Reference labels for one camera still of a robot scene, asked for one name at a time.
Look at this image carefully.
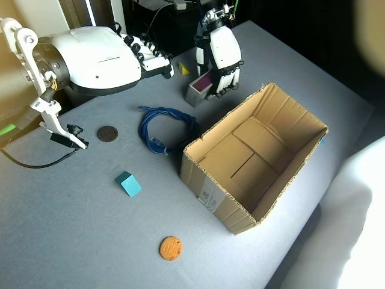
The yellow triangular block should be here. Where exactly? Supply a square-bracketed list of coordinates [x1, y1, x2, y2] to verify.
[177, 61, 192, 76]

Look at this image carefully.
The dark brown cookie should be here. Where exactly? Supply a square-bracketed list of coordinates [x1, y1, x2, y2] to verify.
[96, 125, 119, 143]

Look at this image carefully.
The white cabinet frame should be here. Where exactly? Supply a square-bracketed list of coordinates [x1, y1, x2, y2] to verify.
[58, 0, 128, 34]

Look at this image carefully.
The grey box with maroon top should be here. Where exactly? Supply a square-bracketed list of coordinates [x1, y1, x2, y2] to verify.
[185, 73, 215, 108]

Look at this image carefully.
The grey table cloth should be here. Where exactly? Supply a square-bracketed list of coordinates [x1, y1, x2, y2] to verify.
[0, 20, 377, 289]

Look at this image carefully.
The orange cookie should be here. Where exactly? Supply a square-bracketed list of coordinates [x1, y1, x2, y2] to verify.
[159, 235, 183, 261]

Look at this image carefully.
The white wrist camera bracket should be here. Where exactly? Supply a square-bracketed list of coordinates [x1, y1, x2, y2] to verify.
[0, 17, 90, 151]

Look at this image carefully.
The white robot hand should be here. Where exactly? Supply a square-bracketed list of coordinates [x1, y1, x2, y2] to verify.
[51, 22, 175, 97]
[194, 25, 245, 99]

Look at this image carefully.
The open cardboard box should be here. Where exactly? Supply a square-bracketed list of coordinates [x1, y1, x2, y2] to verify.
[179, 81, 330, 236]

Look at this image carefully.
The teal block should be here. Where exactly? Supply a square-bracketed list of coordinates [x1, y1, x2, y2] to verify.
[114, 170, 143, 198]

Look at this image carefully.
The blue cable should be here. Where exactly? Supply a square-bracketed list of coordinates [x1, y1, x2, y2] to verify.
[134, 104, 200, 157]

